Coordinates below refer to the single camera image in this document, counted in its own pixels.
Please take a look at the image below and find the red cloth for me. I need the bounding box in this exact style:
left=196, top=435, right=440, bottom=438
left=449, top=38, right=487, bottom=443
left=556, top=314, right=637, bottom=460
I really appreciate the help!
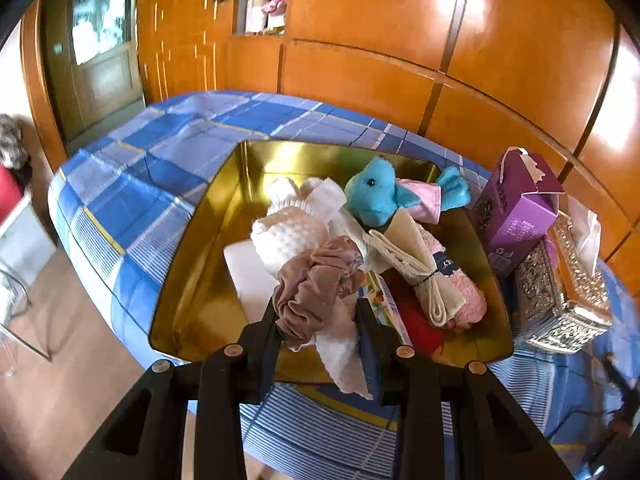
left=0, top=164, right=25, bottom=213

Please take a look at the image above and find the gold tin box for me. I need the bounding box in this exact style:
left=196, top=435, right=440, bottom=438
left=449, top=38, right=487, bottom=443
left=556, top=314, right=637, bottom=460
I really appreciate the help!
left=148, top=140, right=516, bottom=386

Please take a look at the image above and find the ornate silver tissue box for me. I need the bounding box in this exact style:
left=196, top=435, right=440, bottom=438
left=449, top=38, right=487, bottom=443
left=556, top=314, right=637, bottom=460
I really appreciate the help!
left=512, top=210, right=613, bottom=356

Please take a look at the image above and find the metal wire frame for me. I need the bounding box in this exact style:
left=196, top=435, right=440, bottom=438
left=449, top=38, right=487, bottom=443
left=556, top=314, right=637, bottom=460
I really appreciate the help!
left=0, top=260, right=53, bottom=378

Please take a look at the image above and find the wooden door with glass pane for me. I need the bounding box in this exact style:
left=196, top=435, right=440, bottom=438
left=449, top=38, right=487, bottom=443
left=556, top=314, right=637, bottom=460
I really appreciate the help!
left=20, top=0, right=146, bottom=156

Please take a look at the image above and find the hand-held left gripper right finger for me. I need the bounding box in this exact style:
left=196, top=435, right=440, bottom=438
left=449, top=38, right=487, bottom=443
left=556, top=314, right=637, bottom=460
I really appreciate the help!
left=354, top=299, right=576, bottom=480

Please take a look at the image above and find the wooden cabinet with gold inlay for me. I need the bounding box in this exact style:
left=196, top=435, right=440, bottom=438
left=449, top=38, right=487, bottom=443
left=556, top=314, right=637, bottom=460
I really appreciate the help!
left=136, top=0, right=238, bottom=103

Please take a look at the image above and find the white tissue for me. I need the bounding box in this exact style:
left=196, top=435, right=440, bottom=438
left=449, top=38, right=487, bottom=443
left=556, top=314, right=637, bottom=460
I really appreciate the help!
left=567, top=195, right=603, bottom=276

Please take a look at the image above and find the white low furniture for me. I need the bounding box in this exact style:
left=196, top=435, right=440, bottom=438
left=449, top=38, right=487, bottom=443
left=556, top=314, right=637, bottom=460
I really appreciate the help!
left=0, top=192, right=57, bottom=276

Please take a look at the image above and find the white socks pair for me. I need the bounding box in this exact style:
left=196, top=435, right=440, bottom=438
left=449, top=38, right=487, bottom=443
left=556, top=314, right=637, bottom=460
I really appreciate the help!
left=250, top=175, right=381, bottom=401

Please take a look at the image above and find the red soft toy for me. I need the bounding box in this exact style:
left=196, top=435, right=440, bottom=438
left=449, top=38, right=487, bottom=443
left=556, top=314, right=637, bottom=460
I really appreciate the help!
left=397, top=290, right=446, bottom=361

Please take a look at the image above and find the purple cardboard box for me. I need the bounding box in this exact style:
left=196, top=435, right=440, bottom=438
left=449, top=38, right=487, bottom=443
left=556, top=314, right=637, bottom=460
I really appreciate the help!
left=470, top=147, right=566, bottom=278

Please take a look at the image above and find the pink towel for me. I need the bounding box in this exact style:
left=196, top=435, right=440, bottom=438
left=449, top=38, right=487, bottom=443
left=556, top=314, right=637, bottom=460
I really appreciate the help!
left=415, top=225, right=487, bottom=333

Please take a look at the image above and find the glossy wooden wardrobe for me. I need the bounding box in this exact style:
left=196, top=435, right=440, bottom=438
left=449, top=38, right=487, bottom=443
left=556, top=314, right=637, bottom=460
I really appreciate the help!
left=225, top=0, right=640, bottom=281

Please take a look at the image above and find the grey fuzzy item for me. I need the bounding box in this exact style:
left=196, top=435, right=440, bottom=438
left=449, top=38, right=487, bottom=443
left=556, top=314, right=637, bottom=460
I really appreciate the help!
left=0, top=114, right=32, bottom=171

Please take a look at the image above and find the blue plush toy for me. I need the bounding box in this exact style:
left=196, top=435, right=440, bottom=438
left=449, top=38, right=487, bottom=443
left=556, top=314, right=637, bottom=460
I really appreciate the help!
left=344, top=156, right=472, bottom=228

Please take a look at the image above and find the white foam block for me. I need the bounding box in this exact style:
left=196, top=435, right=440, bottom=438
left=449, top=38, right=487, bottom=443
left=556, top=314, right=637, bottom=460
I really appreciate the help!
left=222, top=242, right=273, bottom=326

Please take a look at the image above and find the brown scrunchie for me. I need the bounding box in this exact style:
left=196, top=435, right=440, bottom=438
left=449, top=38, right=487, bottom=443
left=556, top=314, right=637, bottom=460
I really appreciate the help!
left=272, top=236, right=366, bottom=352

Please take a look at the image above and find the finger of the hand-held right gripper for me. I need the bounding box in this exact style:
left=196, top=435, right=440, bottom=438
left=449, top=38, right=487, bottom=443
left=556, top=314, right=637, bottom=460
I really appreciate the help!
left=602, top=352, right=638, bottom=426

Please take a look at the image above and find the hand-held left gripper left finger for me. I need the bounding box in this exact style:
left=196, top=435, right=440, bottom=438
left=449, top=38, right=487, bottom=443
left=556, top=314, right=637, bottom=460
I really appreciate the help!
left=62, top=297, right=283, bottom=480

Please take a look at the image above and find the blue plaid bed sheet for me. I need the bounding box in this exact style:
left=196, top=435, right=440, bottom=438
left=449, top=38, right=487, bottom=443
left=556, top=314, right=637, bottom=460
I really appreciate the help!
left=47, top=91, right=640, bottom=480

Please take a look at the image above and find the beige cloth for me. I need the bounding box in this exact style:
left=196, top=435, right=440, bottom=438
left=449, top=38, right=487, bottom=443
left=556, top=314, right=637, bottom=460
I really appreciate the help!
left=369, top=214, right=463, bottom=330

